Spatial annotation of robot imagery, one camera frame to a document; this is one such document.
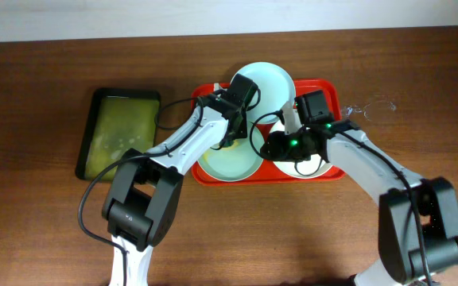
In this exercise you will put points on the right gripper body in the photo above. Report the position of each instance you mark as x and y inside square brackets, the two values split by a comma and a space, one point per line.
[289, 147]

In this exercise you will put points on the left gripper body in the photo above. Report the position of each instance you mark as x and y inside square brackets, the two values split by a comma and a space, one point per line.
[236, 129]

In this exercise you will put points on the cream white plate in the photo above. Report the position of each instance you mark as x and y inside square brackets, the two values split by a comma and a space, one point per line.
[314, 167]

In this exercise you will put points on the light blue plate top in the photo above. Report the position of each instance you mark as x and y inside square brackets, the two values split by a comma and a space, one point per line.
[275, 84]

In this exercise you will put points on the light blue plate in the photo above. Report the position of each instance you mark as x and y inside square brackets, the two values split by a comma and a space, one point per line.
[236, 162]
[275, 84]

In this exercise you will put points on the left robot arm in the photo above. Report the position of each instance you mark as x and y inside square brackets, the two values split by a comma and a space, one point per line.
[143, 197]

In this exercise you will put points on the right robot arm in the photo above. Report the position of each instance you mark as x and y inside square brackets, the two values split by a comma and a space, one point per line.
[417, 217]

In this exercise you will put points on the black tray with green water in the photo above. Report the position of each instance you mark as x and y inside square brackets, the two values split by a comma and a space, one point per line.
[119, 119]

